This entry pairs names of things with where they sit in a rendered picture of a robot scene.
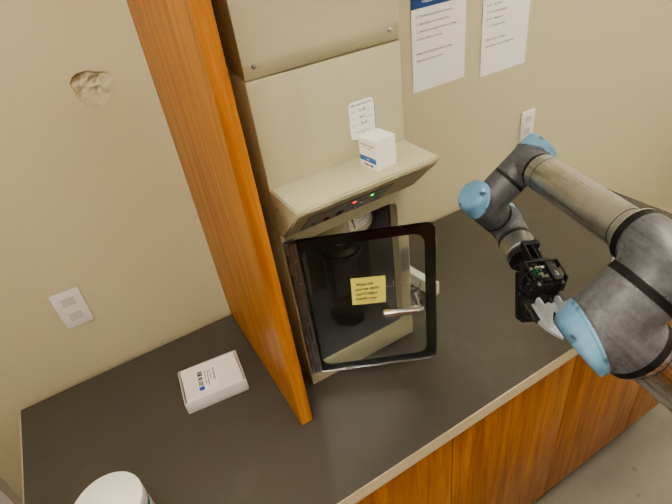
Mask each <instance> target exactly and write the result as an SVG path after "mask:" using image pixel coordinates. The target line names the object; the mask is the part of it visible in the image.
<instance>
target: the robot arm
mask: <svg viewBox="0 0 672 504"><path fill-rule="evenodd" d="M556 155H557V150H556V149H555V147H554V146H553V145H552V144H551V143H550V142H548V141H547V140H546V139H544V138H543V137H542V136H540V135H539V134H537V133H530V134H528V135H527V136H526V137H525V138H524V139H523V140H522V141H521V142H520V143H518V144H517V145H516V146H515V149H514V150H513V151H512V152H511V153H510V154H509V155H508V156H507V157H506V158H505V159H504V160H503V161H502V162H501V163H500V165H499V166H498V167H497V168H496V169H495V170H494V171H493V172H492V173H491V174H490V175H489V176H488V177H487V178H486V179H485V180H484V181H481V180H473V181H471V182H470V183H468V184H466V185H465V186H464V187H463V188H462V189H461V191H460V192H459V195H458V205H459V207H460V208H461V209H462V210H463V211H464V212H465V213H466V214H467V215H468V217H470V218H471V219H473V220H474V221H476V222H477V223H478V224H479V225H481V226H482V227H483V228H484V229H485V230H486V231H488V232H489V233H490V234H491V235H493V237H494V238H495V240H496V242H497V244H498V246H499V248H500V250H501V252H502V254H503V256H504V258H505V260H506V262H507V263H508V264H509V265H510V267H511V268H512V269H513V270H515V271H516V273H515V317H516V319H518V320H519V321H520V322H522V323H524V322H533V321H534V322H535V323H536V324H538V325H540V326H541V327H542V328H543V329H545V330H546V331H547V332H549V333H551V334H552V335H554V336H555V337H557V338H559V339H561V340H564V339H565V340H567V341H568V342H569V343H570V344H571V346H572V347H573V348H574V349H575V350H576V351H577V353H578V354H579V355H580V356H581V357H582V358H583V359H584V361H585V362H586V363H587V364H588V365H589V366H590V367H591V369H592V370H593V371H594V372H595V373H596V374H597V375H598V376H600V377H603V376H605V375H609V374H610V373H611V374H612V375H614V376H615V377H617V378H619V379H622V380H634V381H635V382H637V383H638V384H639V385H640V386H641V387H642V388H644V389H645V390H646V391H647V392H648V393H649V394H651V395H652V396H653V397H654V398H655V399H656V400H658V401H659V402H660V403H661V404H662V405H663V406H665V407H666V408H667V409H668V410H669V411H670V412H672V327H671V326H670V325H669V324H668V323H669V322H670V321H671V320H672V220H671V219H670V218H669V217H667V216H665V215H664V214H662V213H660V212H658V211H656V210H654V209H652V208H643V209H640V208H638V207H637V206H635V205H633V204H632V203H630V202H628V201H627V200H625V199H623V198H622V197H620V196H618V195H616V194H615V193H613V192H611V191H610V190H608V189H606V188H605V187H603V186H601V185H600V184H598V183H596V182H595V181H593V180H591V179H590V178H588V177H586V176H585V175H583V174H581V173H580V172H578V171H576V170H575V169H573V168H571V167H570V166H568V165H566V164H565V163H563V162H561V161H560V160H558V159H556V158H555V156H556ZM527 186H528V187H529V188H531V189H532V190H533V191H535V192H536V193H537V194H539V195H540V196H542V197H543V198H544V199H546V200H547V201H548V202H550V203H551V204H553V205H554V206H555V207H557V208H558V209H559V210H561V211H562V212H564V213H565V214H566V215H568V216H569V217H570V218H572V219H573V220H575V221H576V222H577V223H579V224H580V225H581V226H583V227H584V228H586V229H587V230H588V231H590V232H591V233H592V234H594V235H595V236H597V237H598V238H599V239H601V240H602V241H603V242H605V243H606V244H608V249H609V252H610V254H611V255H612V256H613V257H614V258H615V259H614V260H613V261H612V262H611V263H610V264H609V265H608V266H606V267H605V268H604V269H603V270H602V271H601V272H600V273H599V274H598V275H597V276H595V277H594V278H593V279H592V280H591V281H590V282H589V283H588V284H587V285H586V286H584V287H583V288H582V289H581V290H580V291H579V292H578V293H577V294H576V295H575V296H574V297H572V298H570V299H568V300H567V299H566V297H565V296H564V295H563V294H561V293H560V291H563V290H564V288H565V286H566V282H567V280H568V277H569V276H568V274H567V272H566V271H565V269H564V267H563V266H562V264H561V263H560V261H559V259H558V258H551V259H550V258H549V257H547V258H544V257H543V255H542V252H541V251H540V249H539V246H540V242H539V240H538V239H534V237H533V236H532V234H531V232H530V230H529V228H528V227H527V225H526V223H525V222H524V220H523V218H522V216H521V213H520V211H519V210H518V209H517V208H516V207H515V206H514V204H513V203H511V202H512V201H513V200H514V199H515V198H516V197H517V196H518V195H519V194H520V193H521V192H522V191H523V190H524V189H525V188H526V187H527ZM546 261H551V262H546ZM559 266H560V267H561V269H562V270H563V272H564V276H562V274H561V273H560V271H559V269H558V268H559ZM553 318H554V320H553Z"/></svg>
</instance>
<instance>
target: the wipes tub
mask: <svg viewBox="0 0 672 504"><path fill-rule="evenodd" d="M75 504H155V503H154V501H153V500H152V498H151V497H150V495H149V494H148V492H147V490H146V489H145V487H144V486H143V484H142V483H141V482H140V480H139V479H138V477H136V476H135V475H134V474H132V473H129V472H125V471H119V472H113V473H109V474H107V475H105V476H102V477H101V478H99V479H97V480H96V481H94V482H93V483H92V484H90V485H89V486H88V487H87V488H86V489H85V490H84V491H83V492H82V494H81V495H80V496H79V498H78V499H77V501H76V502H75Z"/></svg>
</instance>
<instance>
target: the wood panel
mask: <svg viewBox="0 0 672 504"><path fill-rule="evenodd" d="M126 1H127V4H128V7H129V10H130V13H131V16H132V19H133V22H134V25H135V28H136V31H137V34H138V37H139V40H140V43H141V46H142V49H143V52H144V55H145V58H146V61H147V64H148V67H149V70H150V73H151V76H152V79H153V82H154V85H155V88H156V91H157V94H158V97H159V100H160V103H161V106H162V109H163V112H164V115H165V118H166V121H167V124H168V127H169V130H170V133H171V136H172V139H173V142H174V145H175V148H176V151H177V154H178V157H179V160H180V163H181V166H182V169H183V172H184V175H185V178H186V181H187V184H188V187H189V190H190V193H191V196H192V199H193V202H194V204H195V207H196V210H197V213H198V216H199V219H200V222H201V225H202V228H203V231H204V234H205V237H206V240H207V243H208V246H209V249H210V252H211V255H212V258H213V261H214V264H215V267H216V270H217V273H218V276H219V279H220V282H221V285H222V288H223V291H224V294H225V297H226V300H227V303H228V306H229V309H230V312H231V315H232V316H233V318H234V319H235V321H236V322H237V324H238V326H239V327H240V329H241V330H242V332H243V333H244V335H245V337H246V338H247V340H248V341H249V343H250V344H251V346H252V347H253V349H254V351H255V352H256V354H257V355H258V357H259V358H260V360H261V362H262V363H263V365H264V366H265V368H266V369H267V371H268V373H269V374H270V376H271V377H272V379H273V380H274V382H275V384H276V385H277V387H278V388H279V390H280V391H281V393H282V394H283V396H284V398H285V399H286V401H287V402H288V404H289V405H290V407H291V409H292V410H293V412H294V413H295V415H296V416H297V418H298V420H299V421H300V423H301V424H302V425H304V424H306V423H307V422H309V421H311V420H312V419H313V417H312V413H311V409H310V405H309V401H308V397H307V393H306V389H305V385H304V380H303V376H302V372H301V368H300V364H299V360H298V356H297V352H296V348H295V344H294V340H293V336H292V331H291V327H290V323H289V319H288V315H287V311H286V307H285V303H284V299H283V295H282V291H281V286H280V282H279V278H278V274H277V270H276V266H275V262H274V258H273V254H272V250H271V246H270V241H269V237H268V233H267V229H266V225H265V221H264V217H263V213H262V209H261V205H260V201H259V196H258V192H257V188H256V184H255V180H254V176H253V172H252V168H251V164H250V160H249V156H248V152H247V147H246V143H245V139H244V135H243V131H242V127H241V123H240V119H239V115H238V111H237V107H236V102H235V98H234V94H233V90H232V86H231V82H230V78H229V74H228V70H227V66H226V62H225V57H224V53H223V49H222V45H221V41H220V37H219V33H218V29H217V25H216V21H215V17H214V13H213V8H212V4H211V0H126Z"/></svg>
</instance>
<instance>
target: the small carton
mask: <svg viewBox="0 0 672 504"><path fill-rule="evenodd" d="M358 140H359V149H360V159H361V165H363V166H366V167H368V168H370V169H372V170H375V171H377V172H378V171H380V170H382V169H384V168H386V167H388V166H391V165H393V164H395V163H397V162H396V144H395V134H394V133H391V132H388V131H385V130H382V129H380V128H376V129H374V130H372V131H369V132H367V133H364V134H362V135H360V136H358Z"/></svg>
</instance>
